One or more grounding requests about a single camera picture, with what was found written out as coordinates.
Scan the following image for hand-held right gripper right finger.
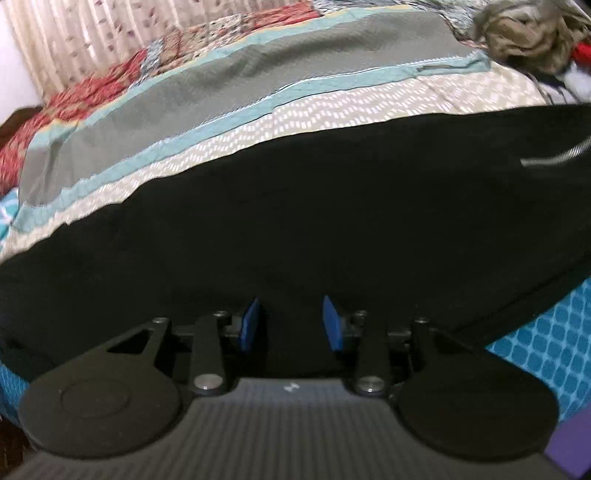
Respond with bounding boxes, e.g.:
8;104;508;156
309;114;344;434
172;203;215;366
322;295;482;397

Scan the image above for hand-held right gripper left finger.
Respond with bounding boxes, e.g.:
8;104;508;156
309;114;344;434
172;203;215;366
105;298;264;397

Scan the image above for black pants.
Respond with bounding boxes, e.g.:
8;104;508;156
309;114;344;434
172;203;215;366
0;104;591;384

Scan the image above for patchwork quilt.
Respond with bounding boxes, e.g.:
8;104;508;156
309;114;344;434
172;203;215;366
0;0;555;259

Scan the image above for blue patterned bedsheet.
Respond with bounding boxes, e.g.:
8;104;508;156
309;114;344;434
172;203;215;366
0;187;591;428

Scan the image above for purple object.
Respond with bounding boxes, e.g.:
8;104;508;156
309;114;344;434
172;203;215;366
545;411;591;480

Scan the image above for carved wooden headboard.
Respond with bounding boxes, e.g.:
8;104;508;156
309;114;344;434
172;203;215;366
0;106;44;139

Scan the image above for beige floral curtain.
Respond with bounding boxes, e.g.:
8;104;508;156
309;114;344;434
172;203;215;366
9;0;315;102

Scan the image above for white cloth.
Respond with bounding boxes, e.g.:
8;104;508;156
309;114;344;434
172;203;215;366
554;62;591;102

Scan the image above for olive crumpled cloth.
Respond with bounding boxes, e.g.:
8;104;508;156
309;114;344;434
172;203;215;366
471;0;591;77

